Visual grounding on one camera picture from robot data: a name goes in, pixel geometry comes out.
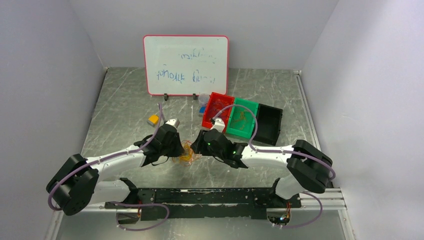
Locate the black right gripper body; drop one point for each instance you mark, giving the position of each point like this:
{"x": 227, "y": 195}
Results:
{"x": 203, "y": 148}

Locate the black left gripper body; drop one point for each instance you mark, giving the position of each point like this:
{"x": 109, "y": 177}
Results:
{"x": 173, "y": 149}

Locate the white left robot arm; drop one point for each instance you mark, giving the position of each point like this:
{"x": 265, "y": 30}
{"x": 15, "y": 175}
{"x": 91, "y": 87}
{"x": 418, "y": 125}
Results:
{"x": 83, "y": 181}

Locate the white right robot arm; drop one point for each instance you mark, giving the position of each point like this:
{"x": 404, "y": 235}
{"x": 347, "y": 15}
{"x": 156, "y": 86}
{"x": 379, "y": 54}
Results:
{"x": 309, "y": 169}

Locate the yellow grey block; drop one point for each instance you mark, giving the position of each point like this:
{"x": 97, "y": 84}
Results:
{"x": 153, "y": 120}

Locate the blue grey block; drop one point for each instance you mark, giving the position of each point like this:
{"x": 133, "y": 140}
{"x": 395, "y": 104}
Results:
{"x": 201, "y": 111}

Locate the green plastic bin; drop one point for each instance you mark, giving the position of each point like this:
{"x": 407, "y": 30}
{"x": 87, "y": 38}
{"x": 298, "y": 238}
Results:
{"x": 241, "y": 122}

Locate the red plastic bin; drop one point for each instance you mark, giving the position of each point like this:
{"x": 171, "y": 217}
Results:
{"x": 216, "y": 103}

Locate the clear plastic cup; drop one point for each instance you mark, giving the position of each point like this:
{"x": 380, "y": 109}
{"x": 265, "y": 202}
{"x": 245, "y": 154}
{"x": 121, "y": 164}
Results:
{"x": 203, "y": 99}

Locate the black plastic bin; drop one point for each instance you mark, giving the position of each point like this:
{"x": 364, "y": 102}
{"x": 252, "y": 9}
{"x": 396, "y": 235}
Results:
{"x": 269, "y": 120}

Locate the pink framed whiteboard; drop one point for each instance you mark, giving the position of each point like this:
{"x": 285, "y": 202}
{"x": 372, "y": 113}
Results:
{"x": 186, "y": 65}

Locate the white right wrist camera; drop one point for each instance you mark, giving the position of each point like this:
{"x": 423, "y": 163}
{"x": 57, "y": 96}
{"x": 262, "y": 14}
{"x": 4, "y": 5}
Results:
{"x": 218, "y": 125}

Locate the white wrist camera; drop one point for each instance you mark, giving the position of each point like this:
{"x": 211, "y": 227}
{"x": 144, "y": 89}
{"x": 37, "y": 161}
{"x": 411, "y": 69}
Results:
{"x": 218, "y": 125}
{"x": 173, "y": 122}

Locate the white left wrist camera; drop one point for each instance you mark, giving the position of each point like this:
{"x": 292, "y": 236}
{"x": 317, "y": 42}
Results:
{"x": 173, "y": 122}

